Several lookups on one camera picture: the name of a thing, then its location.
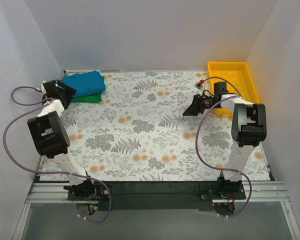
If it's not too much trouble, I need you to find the blue t shirt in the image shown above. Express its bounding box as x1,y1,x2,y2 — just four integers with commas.
61,71,106,98

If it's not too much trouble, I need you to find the yellow plastic bin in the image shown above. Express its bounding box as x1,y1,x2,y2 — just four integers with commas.
207,61,260,104

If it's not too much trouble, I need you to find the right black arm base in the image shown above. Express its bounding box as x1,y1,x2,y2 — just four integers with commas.
194,177,246,200

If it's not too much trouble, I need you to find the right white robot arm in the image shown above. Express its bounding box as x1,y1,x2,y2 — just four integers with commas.
183,77,267,199

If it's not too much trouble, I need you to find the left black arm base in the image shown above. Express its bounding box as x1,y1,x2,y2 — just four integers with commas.
63,179,112,201

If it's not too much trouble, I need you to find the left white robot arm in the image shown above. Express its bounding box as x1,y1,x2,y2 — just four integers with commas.
27,80,97,200

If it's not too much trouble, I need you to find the folded green t shirt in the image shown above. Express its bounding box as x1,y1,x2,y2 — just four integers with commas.
71,76,106,103

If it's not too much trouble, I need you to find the floral patterned table mat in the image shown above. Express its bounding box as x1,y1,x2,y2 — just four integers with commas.
39,71,276,182

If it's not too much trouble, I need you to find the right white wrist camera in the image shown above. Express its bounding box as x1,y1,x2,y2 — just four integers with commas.
194,79,207,97

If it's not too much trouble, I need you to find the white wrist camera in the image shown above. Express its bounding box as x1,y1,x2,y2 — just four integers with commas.
194,79,207,97
34,80,47,94

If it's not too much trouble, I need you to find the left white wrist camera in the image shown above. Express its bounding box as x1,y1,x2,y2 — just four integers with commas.
34,80,47,94

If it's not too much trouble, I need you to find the aluminium frame rail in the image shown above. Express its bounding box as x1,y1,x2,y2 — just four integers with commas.
13,181,300,240

